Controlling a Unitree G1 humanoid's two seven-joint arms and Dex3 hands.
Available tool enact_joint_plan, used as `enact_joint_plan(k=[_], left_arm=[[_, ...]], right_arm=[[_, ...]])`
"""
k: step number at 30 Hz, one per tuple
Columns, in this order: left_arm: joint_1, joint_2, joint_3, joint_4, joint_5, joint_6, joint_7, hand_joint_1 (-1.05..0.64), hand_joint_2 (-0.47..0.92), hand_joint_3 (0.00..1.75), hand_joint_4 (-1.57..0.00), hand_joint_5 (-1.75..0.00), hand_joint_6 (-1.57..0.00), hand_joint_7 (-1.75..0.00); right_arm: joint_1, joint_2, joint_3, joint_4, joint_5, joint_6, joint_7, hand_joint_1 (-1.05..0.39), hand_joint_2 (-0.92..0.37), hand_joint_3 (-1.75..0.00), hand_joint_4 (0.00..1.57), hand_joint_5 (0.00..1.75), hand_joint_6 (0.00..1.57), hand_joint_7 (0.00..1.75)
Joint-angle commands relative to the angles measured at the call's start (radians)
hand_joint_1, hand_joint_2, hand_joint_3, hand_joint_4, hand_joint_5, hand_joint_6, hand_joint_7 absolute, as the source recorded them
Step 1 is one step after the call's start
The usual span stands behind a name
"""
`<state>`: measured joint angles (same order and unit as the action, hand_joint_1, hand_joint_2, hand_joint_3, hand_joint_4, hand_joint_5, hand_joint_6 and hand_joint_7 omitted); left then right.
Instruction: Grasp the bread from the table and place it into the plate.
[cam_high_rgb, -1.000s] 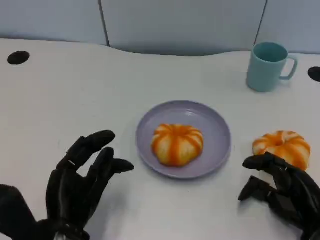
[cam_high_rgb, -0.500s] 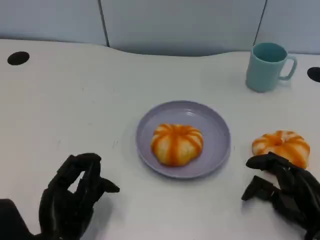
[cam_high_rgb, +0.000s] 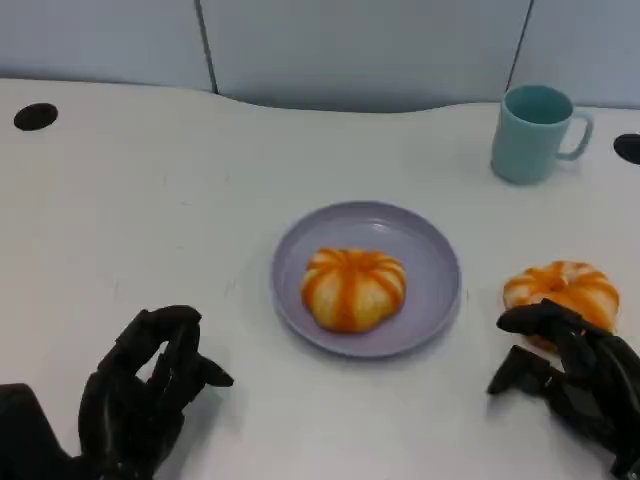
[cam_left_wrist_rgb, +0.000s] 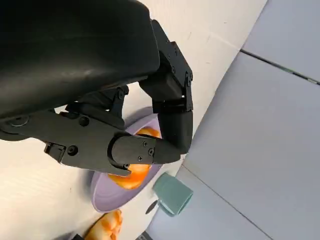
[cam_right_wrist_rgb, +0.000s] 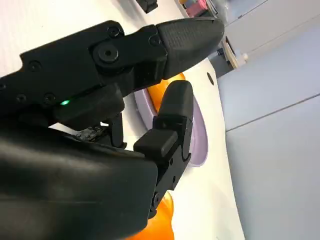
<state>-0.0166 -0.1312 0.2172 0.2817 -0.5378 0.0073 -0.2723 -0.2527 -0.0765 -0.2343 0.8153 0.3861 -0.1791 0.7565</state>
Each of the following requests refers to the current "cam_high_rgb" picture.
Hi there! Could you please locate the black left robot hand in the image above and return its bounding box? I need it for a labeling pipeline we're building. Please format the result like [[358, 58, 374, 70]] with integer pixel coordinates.
[[78, 304, 235, 480]]

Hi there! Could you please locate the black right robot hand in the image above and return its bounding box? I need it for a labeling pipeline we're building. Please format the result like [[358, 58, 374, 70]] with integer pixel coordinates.
[[487, 298, 640, 480]]

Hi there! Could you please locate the orange white striped bread roll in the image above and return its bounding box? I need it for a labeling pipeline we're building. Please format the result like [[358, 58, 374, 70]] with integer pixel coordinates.
[[502, 259, 622, 350], [299, 247, 408, 335]]

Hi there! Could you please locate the lilac round plate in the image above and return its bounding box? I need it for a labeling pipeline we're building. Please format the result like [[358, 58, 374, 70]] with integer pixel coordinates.
[[270, 200, 462, 360]]

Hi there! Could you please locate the pale green mug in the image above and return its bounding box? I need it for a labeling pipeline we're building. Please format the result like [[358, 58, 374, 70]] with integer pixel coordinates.
[[490, 83, 595, 186]]

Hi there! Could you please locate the grey partition panel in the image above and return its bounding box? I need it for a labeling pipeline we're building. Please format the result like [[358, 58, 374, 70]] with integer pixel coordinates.
[[198, 0, 532, 113], [508, 0, 640, 109], [0, 0, 215, 92]]

